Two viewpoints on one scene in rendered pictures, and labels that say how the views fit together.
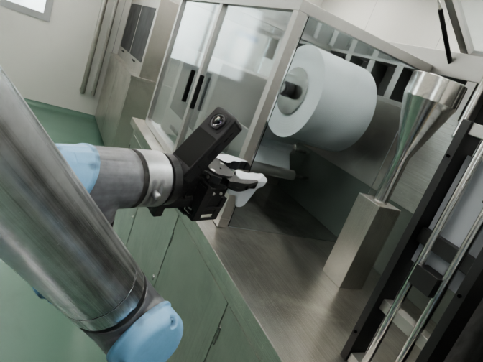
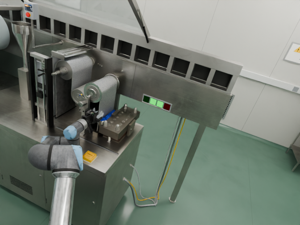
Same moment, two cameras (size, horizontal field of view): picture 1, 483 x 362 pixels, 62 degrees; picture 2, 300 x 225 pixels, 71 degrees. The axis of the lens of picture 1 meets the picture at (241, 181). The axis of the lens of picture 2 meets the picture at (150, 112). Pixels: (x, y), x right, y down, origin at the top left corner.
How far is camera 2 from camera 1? 0.94 m
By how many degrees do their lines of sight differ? 44
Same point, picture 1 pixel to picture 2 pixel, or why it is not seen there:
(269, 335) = (8, 126)
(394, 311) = (38, 104)
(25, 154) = not seen: outside the picture
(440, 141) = (38, 37)
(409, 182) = not seen: hidden behind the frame
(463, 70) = not seen: hidden behind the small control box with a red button
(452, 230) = (40, 80)
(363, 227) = (24, 79)
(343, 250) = (22, 89)
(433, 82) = (19, 28)
